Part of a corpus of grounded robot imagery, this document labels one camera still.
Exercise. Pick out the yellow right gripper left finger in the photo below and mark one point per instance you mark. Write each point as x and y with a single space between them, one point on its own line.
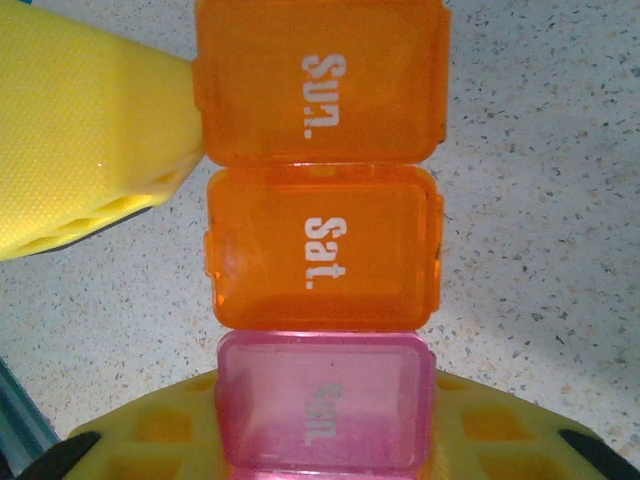
165 450

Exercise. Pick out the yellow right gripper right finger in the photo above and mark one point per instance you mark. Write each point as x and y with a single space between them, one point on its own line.
500 450

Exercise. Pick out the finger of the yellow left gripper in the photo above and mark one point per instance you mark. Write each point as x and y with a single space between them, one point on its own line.
75 125

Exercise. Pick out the aluminium frame rail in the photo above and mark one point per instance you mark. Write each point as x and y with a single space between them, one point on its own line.
15 415

